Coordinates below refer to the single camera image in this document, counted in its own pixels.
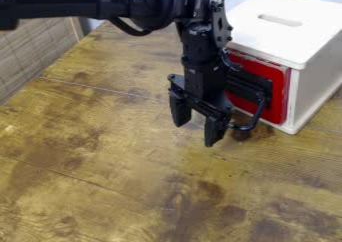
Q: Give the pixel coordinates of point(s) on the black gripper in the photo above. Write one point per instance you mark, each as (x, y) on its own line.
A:
(200, 89)

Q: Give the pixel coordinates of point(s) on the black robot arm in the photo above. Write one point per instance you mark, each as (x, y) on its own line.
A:
(138, 17)

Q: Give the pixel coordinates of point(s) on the black metal drawer handle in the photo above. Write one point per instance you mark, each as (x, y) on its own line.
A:
(253, 89)

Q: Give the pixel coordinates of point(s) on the red drawer front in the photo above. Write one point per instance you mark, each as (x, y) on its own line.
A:
(278, 74)

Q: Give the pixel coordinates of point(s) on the white wooden box cabinet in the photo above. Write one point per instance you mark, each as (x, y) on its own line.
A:
(288, 40)

